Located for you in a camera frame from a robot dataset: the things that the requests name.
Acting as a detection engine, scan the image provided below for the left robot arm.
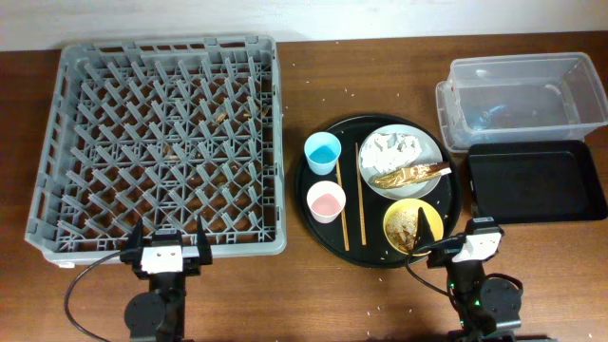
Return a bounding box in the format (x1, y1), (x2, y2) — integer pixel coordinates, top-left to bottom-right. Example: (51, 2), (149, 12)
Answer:
(120, 219), (213, 342)

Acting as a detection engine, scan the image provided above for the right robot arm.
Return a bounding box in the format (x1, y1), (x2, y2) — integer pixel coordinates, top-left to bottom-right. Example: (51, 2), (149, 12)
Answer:
(411, 210), (523, 341)

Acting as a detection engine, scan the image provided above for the white napkin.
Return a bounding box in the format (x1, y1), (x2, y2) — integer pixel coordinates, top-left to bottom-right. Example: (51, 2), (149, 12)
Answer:
(360, 133), (422, 174)

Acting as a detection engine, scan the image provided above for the clear plastic bin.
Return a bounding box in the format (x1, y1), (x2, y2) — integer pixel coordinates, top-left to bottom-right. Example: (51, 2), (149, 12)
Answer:
(435, 52), (607, 153)

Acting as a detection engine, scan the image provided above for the blue plastic cup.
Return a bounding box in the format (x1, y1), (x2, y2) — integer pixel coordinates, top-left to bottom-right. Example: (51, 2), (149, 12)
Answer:
(304, 132), (342, 176)

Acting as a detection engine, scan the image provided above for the round black tray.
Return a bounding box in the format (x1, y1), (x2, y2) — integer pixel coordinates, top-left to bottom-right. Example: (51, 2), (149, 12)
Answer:
(294, 113), (463, 270)

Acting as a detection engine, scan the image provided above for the yellow bowl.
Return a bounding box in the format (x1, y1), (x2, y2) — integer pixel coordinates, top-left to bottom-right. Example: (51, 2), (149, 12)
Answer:
(383, 199), (444, 257)

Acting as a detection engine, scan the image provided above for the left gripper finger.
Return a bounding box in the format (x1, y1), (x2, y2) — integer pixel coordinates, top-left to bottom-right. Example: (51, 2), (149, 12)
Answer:
(127, 218), (143, 250)
(197, 216), (211, 252)

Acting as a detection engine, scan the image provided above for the grey dishwasher rack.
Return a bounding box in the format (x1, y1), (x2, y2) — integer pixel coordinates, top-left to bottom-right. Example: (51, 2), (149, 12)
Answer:
(25, 35), (287, 268)

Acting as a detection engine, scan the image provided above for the black rectangular tray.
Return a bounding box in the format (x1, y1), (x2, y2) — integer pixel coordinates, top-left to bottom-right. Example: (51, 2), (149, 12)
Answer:
(466, 141), (607, 224)

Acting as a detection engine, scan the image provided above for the wooden chopstick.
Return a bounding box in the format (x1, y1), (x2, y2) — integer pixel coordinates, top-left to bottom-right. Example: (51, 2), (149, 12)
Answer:
(354, 142), (367, 246)
(335, 159), (350, 252)

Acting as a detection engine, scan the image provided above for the food scraps pile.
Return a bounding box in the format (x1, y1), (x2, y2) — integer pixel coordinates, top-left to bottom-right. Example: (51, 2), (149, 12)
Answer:
(386, 210), (418, 254)

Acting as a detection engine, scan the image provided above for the pink plastic cup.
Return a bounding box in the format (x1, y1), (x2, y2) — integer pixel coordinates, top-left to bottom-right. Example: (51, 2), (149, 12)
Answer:
(306, 180), (343, 224)

